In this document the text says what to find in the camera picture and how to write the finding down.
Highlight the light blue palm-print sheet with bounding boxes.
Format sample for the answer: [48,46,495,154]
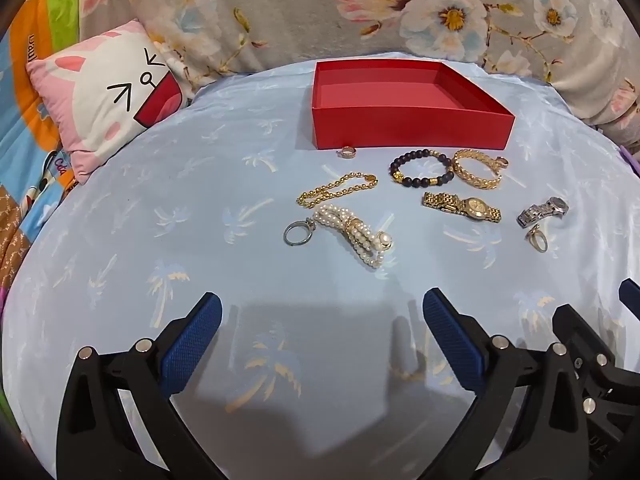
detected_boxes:
[0,52,640,480]

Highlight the wide gold chain bracelet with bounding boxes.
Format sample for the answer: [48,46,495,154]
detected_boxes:
[452,149,510,192]

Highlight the grey floral blanket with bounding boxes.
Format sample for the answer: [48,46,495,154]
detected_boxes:
[80,0,640,142]

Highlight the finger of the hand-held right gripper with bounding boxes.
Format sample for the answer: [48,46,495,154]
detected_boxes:
[552,303,640,480]
[618,278,640,317]

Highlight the thin gold link bracelet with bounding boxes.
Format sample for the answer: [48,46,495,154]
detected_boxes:
[296,171,379,208]

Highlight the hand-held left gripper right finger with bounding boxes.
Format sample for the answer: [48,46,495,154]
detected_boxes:
[422,288,592,480]

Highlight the red cardboard box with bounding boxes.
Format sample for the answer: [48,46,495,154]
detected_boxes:
[311,58,516,151]

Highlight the pink and white cartoon pillow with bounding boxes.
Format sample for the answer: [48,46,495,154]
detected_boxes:
[25,18,192,184]

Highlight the white pearl bracelet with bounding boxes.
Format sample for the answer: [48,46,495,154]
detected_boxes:
[313,203,394,271]

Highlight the gold and silver ring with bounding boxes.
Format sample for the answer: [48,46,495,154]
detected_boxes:
[524,224,549,253]

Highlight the colourful cartoon blanket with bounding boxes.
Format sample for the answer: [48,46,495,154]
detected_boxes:
[0,0,103,313]

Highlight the silver wristwatch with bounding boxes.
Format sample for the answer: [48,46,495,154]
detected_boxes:
[516,196,570,228]

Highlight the black bead bracelet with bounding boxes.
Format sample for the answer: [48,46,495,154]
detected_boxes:
[389,148,454,189]

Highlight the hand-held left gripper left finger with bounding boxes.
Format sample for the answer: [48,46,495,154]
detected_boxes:
[56,291,223,480]

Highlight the purple object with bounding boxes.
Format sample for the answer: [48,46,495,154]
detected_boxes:
[620,144,640,178]

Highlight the gold wristwatch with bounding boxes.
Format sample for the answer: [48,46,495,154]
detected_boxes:
[422,191,502,224]

